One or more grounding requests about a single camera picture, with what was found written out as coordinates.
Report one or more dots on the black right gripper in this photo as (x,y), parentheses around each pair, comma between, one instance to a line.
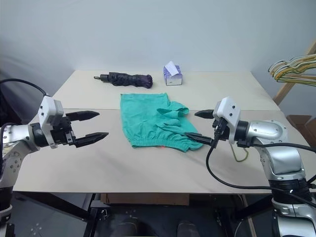
(223,132)

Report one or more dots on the wooden clothes rack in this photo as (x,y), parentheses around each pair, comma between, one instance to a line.
(284,91)

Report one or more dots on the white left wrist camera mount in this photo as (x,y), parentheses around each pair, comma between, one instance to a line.
(50,106)

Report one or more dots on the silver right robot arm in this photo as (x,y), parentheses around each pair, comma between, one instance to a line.
(269,128)

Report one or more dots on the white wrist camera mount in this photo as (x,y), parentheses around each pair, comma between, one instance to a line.
(229,108)
(50,106)

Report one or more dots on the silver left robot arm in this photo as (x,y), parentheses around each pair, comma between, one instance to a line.
(14,133)

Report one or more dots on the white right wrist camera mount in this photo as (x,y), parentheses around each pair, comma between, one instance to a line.
(229,108)

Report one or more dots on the dark rounded shape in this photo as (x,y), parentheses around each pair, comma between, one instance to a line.
(186,228)
(128,228)

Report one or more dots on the purple white tissue box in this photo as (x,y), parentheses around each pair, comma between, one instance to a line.
(172,76)

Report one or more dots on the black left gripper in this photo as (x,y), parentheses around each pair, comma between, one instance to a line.
(63,132)

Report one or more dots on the folded dark purple umbrella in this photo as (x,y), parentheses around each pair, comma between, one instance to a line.
(128,79)

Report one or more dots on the green shorts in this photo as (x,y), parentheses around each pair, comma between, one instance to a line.
(140,121)

